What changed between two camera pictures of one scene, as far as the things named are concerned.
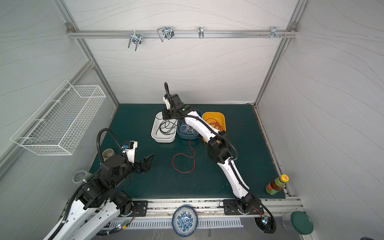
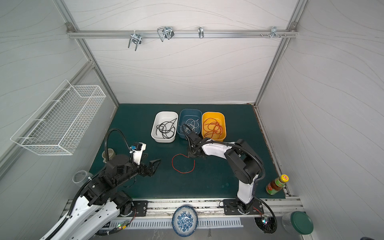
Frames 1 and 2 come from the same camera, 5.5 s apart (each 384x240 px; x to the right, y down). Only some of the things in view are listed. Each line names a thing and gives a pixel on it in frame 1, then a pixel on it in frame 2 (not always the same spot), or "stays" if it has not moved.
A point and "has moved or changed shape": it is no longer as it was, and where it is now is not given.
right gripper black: [167, 113] -> [193, 139]
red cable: [216, 124] stays
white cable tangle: [187, 128] stays
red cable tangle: [187, 156] stays
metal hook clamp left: [136, 37] stays
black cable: [167, 127] has moved or changed shape
